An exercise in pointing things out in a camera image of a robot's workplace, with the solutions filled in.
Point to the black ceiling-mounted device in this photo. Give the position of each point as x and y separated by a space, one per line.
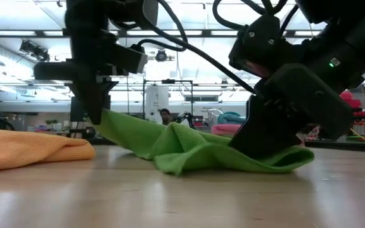
33 50
161 55

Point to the pink microfiber towel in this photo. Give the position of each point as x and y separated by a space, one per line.
227 130

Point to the orange microfiber towel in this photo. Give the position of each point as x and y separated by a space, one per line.
27 149

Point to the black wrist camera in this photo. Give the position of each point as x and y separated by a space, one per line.
258 47
131 58

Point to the person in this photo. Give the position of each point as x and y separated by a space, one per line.
165 117

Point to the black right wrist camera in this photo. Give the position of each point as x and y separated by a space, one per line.
258 47

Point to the red storage bins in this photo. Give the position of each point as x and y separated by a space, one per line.
352 103

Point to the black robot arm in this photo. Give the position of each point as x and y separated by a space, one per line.
185 117

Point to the green microfiber towel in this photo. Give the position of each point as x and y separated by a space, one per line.
185 149

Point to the clear plastic bin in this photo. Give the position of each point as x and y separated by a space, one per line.
215 115

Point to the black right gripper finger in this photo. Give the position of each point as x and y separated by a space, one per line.
271 133

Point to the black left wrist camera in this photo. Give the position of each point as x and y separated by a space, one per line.
131 58

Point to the black monitor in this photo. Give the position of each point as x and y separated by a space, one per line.
74 111

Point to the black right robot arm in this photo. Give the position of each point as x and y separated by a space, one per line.
360 31

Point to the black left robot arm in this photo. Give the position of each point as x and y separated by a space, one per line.
87 16

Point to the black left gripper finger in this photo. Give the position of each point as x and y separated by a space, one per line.
93 101

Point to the blue microfiber towel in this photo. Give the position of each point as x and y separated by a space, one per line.
233 118

